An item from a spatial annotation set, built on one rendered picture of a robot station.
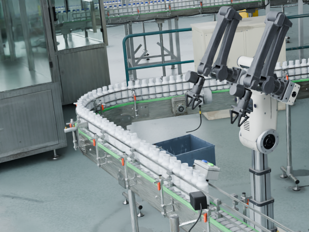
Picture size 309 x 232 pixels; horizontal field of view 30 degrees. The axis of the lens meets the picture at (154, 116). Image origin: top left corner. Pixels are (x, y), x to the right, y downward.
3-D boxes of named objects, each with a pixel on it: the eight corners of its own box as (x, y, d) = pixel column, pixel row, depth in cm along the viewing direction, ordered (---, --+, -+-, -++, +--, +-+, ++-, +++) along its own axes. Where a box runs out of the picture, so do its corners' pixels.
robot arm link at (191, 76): (211, 68, 352) (203, 66, 360) (196, 63, 346) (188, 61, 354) (204, 87, 353) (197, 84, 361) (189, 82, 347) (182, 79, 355)
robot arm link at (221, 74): (246, 12, 354) (237, 10, 363) (229, 6, 348) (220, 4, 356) (226, 82, 359) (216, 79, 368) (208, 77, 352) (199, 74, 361)
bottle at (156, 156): (151, 177, 328) (148, 150, 323) (157, 173, 333) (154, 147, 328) (160, 179, 325) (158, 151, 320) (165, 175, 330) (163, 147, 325)
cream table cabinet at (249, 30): (271, 98, 822) (268, 14, 788) (288, 109, 763) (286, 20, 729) (196, 108, 807) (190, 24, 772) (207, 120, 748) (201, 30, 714)
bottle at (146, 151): (156, 170, 338) (153, 143, 333) (147, 173, 335) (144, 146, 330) (151, 167, 343) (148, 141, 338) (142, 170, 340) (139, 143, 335)
